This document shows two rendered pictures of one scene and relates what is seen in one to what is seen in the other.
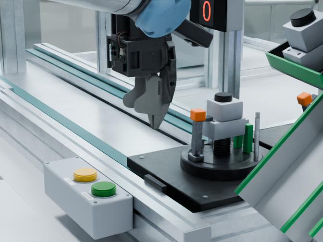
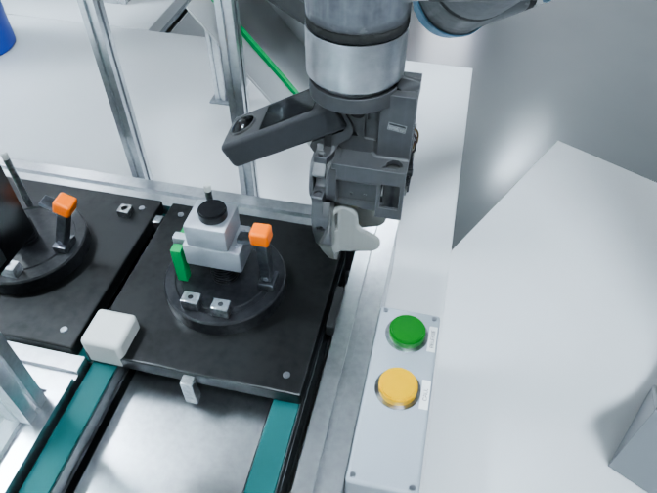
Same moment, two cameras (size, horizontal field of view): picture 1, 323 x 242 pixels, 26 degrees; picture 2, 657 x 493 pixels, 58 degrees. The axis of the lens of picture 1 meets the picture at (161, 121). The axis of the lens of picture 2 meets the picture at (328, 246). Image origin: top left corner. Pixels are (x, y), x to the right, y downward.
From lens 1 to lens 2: 1.39 m
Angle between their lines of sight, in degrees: 105
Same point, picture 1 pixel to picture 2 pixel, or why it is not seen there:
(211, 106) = (230, 228)
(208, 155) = (243, 281)
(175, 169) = (287, 311)
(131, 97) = (365, 237)
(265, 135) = (63, 319)
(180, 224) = (390, 229)
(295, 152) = not seen: hidden behind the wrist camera
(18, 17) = not seen: outside the picture
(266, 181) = not seen: hidden behind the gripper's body
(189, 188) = (324, 263)
